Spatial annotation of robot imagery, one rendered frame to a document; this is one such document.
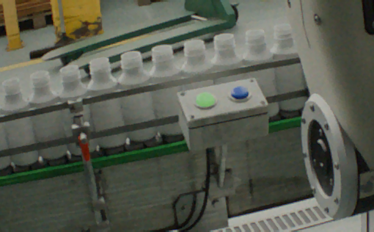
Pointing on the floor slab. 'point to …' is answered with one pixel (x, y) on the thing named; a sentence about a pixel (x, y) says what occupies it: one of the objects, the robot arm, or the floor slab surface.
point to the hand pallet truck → (229, 18)
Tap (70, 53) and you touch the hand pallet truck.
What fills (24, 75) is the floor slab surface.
